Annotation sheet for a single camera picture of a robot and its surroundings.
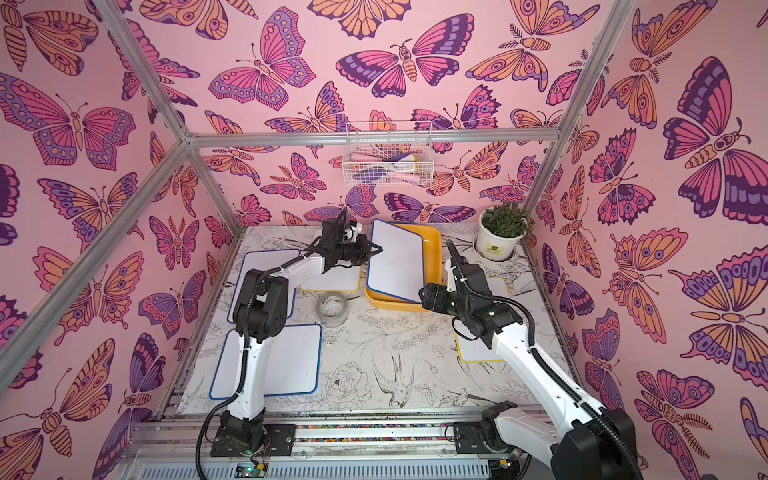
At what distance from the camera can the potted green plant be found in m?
0.99

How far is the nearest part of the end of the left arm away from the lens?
2.73 ft

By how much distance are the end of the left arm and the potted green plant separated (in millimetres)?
375
